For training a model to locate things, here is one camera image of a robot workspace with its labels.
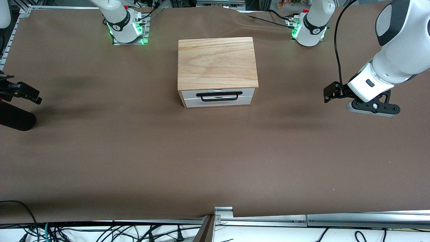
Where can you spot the dark frame post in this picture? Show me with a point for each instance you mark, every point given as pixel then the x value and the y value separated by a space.
pixel 205 232

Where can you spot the white notched board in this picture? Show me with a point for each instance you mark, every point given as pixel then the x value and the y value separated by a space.
pixel 248 92

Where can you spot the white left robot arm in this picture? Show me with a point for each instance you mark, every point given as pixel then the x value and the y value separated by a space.
pixel 399 50

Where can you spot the aluminium rail with corner bracket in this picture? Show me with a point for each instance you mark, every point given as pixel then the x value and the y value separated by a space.
pixel 262 220

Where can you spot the wooden drawer cabinet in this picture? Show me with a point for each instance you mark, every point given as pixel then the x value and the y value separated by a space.
pixel 216 64

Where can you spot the aluminium arm base plate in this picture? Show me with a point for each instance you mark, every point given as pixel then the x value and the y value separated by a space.
pixel 131 43

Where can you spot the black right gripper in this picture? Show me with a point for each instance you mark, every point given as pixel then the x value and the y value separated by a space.
pixel 10 90

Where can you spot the brown table cover sheet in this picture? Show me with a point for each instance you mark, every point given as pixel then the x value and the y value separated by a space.
pixel 134 151

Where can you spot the aluminium frame structure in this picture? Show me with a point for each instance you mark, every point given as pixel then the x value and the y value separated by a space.
pixel 221 3

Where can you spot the black left camera mount bracket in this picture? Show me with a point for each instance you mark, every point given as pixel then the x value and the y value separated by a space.
pixel 383 107

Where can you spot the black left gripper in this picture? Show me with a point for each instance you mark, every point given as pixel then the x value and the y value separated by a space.
pixel 337 90

